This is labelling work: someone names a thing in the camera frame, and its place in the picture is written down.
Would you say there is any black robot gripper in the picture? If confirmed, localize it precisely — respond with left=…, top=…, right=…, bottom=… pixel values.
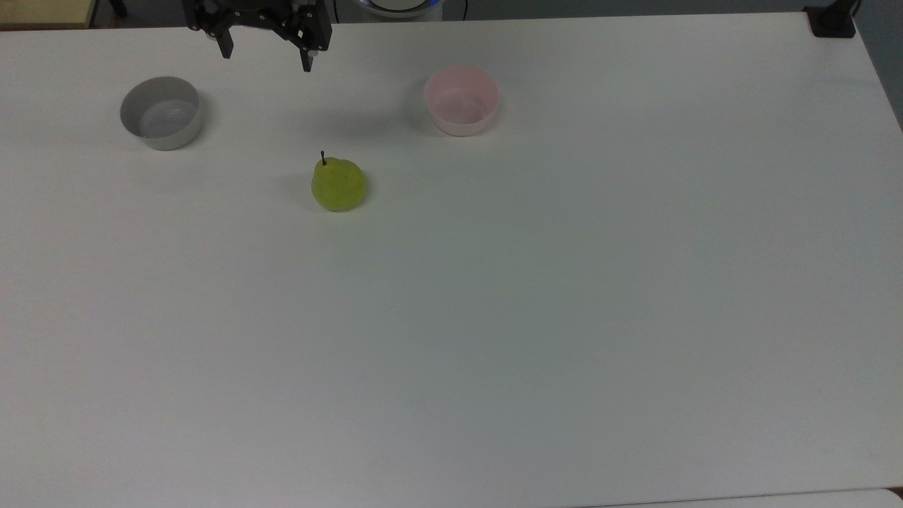
left=181, top=0, right=333, bottom=73

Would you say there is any green pear with dark stem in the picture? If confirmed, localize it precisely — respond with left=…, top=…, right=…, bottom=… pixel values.
left=311, top=150, right=368, bottom=213

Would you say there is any grey plastic bowl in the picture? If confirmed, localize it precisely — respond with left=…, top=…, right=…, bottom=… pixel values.
left=119, top=76, right=204, bottom=152

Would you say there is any pink plastic bowl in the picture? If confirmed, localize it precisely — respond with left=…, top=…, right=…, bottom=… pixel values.
left=423, top=66, right=501, bottom=138

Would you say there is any light wooden board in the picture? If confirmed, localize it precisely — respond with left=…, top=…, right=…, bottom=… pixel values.
left=0, top=0, right=98, bottom=30

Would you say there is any white robot base blue ring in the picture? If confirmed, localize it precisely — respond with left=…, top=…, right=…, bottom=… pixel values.
left=358, top=0, right=444, bottom=20

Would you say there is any black table clamp mount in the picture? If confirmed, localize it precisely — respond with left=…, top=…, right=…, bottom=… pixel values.
left=805, top=0, right=860, bottom=39

